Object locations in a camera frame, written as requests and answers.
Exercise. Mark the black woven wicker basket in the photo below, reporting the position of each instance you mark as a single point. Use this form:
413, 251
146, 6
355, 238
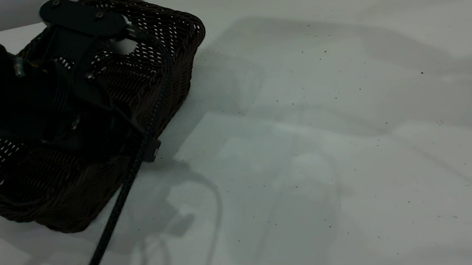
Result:
63, 195

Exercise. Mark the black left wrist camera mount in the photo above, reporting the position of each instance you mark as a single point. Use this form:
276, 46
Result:
83, 17

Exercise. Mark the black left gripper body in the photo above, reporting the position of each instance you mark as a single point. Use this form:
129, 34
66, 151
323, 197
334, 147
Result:
77, 104

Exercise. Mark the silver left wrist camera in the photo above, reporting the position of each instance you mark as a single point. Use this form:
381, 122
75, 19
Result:
125, 43

